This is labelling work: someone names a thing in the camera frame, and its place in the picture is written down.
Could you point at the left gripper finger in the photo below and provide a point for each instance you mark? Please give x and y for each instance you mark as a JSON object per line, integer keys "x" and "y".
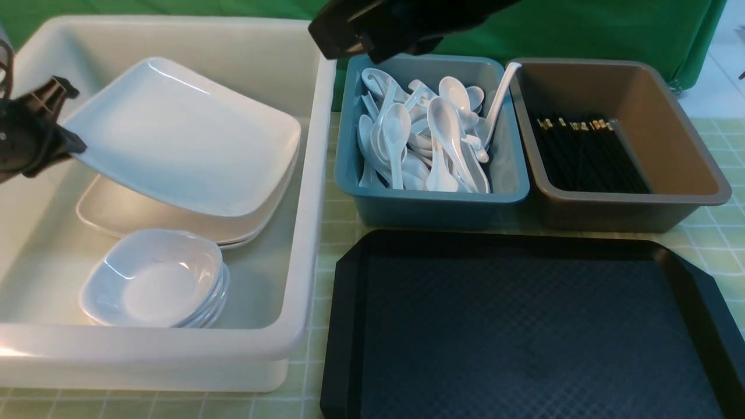
{"x": 58, "y": 147}

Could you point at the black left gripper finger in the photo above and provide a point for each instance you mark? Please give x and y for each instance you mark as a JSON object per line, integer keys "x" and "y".
{"x": 48, "y": 99}

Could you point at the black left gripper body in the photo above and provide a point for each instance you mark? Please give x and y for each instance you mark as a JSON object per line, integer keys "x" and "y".
{"x": 28, "y": 137}

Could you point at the large white square plate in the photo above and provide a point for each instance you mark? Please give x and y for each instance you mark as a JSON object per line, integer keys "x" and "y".
{"x": 173, "y": 135}

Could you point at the white small bowl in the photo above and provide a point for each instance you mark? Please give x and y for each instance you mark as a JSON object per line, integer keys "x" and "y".
{"x": 151, "y": 278}

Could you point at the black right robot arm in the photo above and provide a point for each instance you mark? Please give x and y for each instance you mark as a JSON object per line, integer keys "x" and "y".
{"x": 384, "y": 29}

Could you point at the top white plate in tub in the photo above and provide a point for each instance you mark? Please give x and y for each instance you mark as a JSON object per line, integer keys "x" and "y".
{"x": 118, "y": 211}

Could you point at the white plate in tub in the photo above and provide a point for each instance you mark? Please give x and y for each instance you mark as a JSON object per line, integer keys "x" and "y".
{"x": 118, "y": 211}
{"x": 252, "y": 225}

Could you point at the lower white plate in tub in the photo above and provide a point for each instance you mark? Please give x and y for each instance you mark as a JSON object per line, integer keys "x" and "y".
{"x": 252, "y": 225}

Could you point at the top white bowl in tub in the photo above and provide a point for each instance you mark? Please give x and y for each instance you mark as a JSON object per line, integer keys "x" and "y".
{"x": 224, "y": 273}

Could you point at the white bowl in tub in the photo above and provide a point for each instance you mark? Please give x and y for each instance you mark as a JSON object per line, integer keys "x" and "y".
{"x": 224, "y": 273}
{"x": 210, "y": 312}

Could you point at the large white plastic tub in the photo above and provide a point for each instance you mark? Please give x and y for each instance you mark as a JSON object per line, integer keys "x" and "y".
{"x": 48, "y": 252}

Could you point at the lower white bowl in tub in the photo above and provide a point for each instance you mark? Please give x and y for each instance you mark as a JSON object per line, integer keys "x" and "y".
{"x": 210, "y": 312}

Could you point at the teal plastic spoon bin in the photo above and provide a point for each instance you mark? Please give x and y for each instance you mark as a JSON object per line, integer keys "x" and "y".
{"x": 507, "y": 171}

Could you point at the pile of white spoons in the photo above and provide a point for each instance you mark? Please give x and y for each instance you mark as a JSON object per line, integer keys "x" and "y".
{"x": 419, "y": 139}

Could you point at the black plastic serving tray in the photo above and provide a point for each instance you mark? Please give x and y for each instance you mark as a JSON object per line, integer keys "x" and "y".
{"x": 468, "y": 325}

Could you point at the white spoon leaning on bin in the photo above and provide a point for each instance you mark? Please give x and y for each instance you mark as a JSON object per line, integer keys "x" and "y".
{"x": 495, "y": 105}

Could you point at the black chopsticks bundle in bin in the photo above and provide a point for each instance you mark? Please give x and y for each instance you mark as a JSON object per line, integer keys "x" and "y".
{"x": 585, "y": 154}

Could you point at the grey-brown plastic chopstick bin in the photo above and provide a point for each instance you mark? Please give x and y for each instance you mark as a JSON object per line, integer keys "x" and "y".
{"x": 663, "y": 143}

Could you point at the green backdrop cloth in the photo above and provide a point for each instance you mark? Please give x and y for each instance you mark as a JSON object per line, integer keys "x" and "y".
{"x": 582, "y": 29}

